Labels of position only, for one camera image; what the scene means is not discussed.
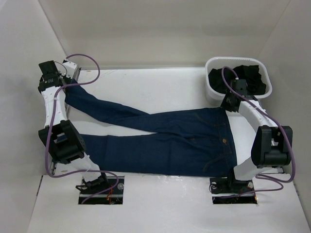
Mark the black trousers in basket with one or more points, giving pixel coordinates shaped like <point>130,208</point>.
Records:
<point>251,74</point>

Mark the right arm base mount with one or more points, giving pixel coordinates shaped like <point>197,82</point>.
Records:
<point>225,191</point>

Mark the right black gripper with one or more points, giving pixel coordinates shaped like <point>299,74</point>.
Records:
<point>224,104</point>

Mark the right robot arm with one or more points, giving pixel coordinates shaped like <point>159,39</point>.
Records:
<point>272,146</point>

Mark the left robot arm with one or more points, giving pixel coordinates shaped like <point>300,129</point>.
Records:
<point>63,142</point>

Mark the white plastic laundry basket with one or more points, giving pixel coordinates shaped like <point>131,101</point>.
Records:
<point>215,98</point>

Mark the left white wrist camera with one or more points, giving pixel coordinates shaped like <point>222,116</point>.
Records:
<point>72,69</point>

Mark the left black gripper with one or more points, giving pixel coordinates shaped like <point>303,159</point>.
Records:
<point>68,79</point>

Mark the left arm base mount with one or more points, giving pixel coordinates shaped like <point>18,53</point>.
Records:
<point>102,194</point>

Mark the dark blue denim trousers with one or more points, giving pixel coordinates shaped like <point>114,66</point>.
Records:
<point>195,142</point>

